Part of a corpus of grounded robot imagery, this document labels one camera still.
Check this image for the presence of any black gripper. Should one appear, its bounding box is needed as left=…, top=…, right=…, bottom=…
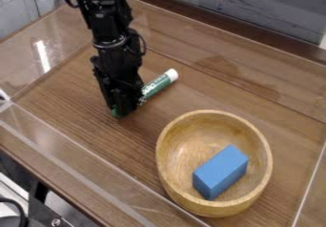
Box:
left=91, top=36, right=147, bottom=117

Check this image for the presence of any green dry erase marker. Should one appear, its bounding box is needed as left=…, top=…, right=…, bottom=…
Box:
left=136, top=69, right=178, bottom=107

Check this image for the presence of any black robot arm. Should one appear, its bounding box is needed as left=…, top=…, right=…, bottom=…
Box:
left=64, top=0, right=147, bottom=117

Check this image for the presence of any brown wooden bowl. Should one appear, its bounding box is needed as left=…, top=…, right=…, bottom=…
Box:
left=155, top=110, right=272, bottom=217

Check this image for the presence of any blue rectangular block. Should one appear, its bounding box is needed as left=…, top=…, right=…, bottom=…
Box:
left=192, top=145, right=248, bottom=200

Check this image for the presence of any clear acrylic tray wall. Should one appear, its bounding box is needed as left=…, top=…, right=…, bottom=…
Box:
left=0, top=101, right=208, bottom=227

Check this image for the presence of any black cable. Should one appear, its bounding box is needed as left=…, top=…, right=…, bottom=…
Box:
left=0, top=197, right=29, bottom=227

